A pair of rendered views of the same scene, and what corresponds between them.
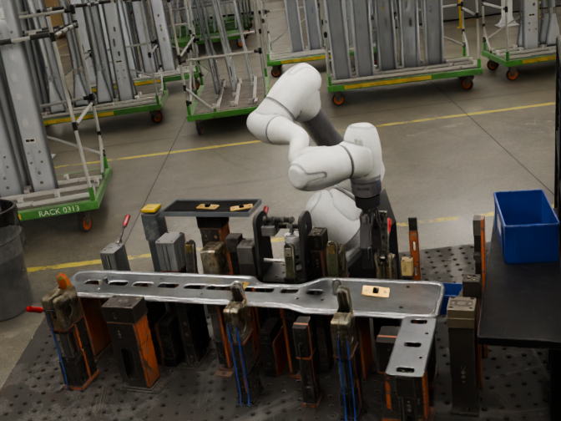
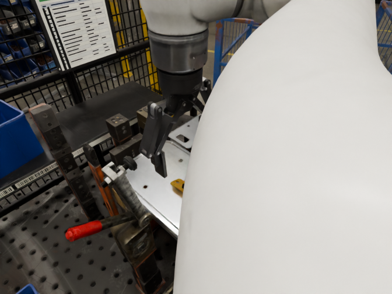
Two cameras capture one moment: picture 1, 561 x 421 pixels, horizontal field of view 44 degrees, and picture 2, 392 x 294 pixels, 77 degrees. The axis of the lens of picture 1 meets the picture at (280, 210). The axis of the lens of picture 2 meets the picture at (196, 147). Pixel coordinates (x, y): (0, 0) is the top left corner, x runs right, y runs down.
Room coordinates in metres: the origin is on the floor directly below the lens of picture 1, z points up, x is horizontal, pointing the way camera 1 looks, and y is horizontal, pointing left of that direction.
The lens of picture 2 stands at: (2.30, -0.10, 1.51)
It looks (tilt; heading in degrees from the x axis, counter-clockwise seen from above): 43 degrees down; 200
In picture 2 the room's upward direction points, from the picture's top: straight up
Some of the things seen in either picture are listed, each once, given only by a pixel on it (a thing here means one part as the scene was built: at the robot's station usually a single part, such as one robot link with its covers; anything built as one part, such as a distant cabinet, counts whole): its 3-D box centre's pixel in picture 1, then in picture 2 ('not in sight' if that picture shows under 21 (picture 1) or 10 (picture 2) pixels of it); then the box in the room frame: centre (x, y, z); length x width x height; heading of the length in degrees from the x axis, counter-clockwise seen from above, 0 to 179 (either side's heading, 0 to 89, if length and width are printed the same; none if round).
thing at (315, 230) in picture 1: (324, 284); not in sight; (2.23, -0.12, 0.91); 0.07 x 0.05 x 0.42; 158
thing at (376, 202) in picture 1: (368, 207); (181, 88); (1.94, -0.26, 1.29); 0.08 x 0.07 x 0.09; 158
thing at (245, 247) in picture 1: (255, 289); not in sight; (2.31, 0.13, 0.89); 0.13 x 0.11 x 0.38; 158
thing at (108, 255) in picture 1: (122, 289); not in sight; (2.49, 0.66, 0.88); 0.11 x 0.10 x 0.36; 158
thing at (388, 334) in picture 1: (392, 374); not in sight; (1.74, -0.26, 0.84); 0.11 x 0.10 x 0.28; 158
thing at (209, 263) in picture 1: (219, 292); not in sight; (2.32, 0.26, 0.89); 0.13 x 0.11 x 0.38; 158
